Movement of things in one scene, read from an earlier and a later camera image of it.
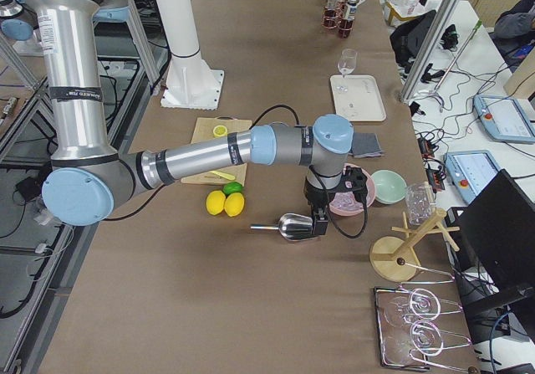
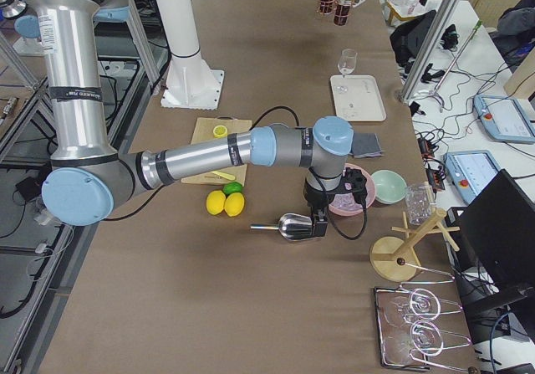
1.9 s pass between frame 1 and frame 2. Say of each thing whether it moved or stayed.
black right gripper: stayed
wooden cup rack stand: stayed
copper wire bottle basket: moved
